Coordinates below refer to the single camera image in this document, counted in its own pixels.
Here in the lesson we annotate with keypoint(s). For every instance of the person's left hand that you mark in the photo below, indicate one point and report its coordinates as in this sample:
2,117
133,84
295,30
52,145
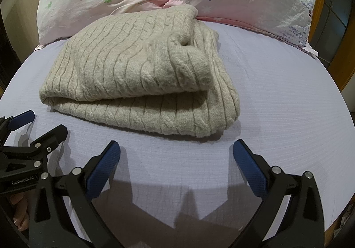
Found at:
21,210

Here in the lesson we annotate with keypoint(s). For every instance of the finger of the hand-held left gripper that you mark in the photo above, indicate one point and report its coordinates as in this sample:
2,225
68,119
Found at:
21,120
54,135

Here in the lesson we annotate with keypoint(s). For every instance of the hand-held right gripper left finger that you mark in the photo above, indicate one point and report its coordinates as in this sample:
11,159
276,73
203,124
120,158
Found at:
103,166

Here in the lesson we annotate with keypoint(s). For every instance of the lavender bed sheet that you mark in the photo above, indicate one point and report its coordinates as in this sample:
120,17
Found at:
277,98

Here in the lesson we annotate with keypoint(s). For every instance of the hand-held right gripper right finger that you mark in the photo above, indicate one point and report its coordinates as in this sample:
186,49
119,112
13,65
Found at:
249,167

